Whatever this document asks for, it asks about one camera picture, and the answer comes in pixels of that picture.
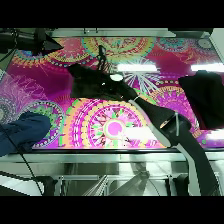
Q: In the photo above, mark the black garment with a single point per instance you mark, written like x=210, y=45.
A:
x=87, y=86
x=206, y=96

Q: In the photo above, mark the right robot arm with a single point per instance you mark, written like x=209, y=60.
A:
x=156, y=115

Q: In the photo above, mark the blue garment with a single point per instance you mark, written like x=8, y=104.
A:
x=21, y=133

